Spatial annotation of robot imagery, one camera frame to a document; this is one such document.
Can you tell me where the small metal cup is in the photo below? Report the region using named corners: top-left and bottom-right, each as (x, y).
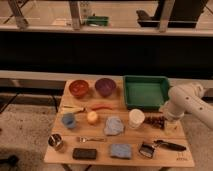
top-left (48, 134), bottom-right (63, 151)

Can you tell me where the black handled peeler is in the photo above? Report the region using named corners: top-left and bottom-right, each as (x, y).
top-left (154, 140), bottom-right (187, 151)

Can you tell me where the black rectangular block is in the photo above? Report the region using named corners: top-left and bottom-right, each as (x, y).
top-left (72, 148), bottom-right (97, 160)

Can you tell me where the red chili pepper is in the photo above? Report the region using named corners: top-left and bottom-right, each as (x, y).
top-left (86, 104), bottom-right (113, 111)

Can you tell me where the orange bowl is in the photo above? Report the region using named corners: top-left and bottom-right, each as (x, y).
top-left (69, 80), bottom-right (89, 98)

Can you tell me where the yellow banana peel toy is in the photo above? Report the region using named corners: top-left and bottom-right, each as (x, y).
top-left (61, 106), bottom-right (85, 114)

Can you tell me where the metal fork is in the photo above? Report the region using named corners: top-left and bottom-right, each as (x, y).
top-left (76, 136), bottom-right (107, 143)

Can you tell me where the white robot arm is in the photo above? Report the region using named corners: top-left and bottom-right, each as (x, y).
top-left (161, 82), bottom-right (213, 130)

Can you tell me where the blue sponge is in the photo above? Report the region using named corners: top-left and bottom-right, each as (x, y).
top-left (110, 144), bottom-right (132, 159)

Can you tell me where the yellow round fruit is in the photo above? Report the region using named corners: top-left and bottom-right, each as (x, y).
top-left (87, 111), bottom-right (99, 125)

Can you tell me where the green plastic tray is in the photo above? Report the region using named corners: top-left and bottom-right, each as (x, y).
top-left (123, 75), bottom-right (170, 110)

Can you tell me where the white plastic cup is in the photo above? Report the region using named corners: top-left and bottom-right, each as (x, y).
top-left (129, 109), bottom-right (145, 129)

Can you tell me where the purple bowl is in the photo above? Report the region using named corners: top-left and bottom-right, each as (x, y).
top-left (95, 78), bottom-right (116, 97)

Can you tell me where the wooden table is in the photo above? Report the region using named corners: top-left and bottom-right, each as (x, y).
top-left (44, 80), bottom-right (195, 168)

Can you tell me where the crumpled blue cloth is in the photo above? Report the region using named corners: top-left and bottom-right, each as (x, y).
top-left (104, 116), bottom-right (124, 136)

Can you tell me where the dark red grape bunch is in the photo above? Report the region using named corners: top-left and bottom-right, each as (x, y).
top-left (145, 116), bottom-right (165, 129)

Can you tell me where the green object on shelf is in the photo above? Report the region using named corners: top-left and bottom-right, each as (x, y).
top-left (86, 15), bottom-right (109, 26)

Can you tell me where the blue plastic cup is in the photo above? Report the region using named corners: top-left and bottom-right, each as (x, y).
top-left (61, 113), bottom-right (76, 129)

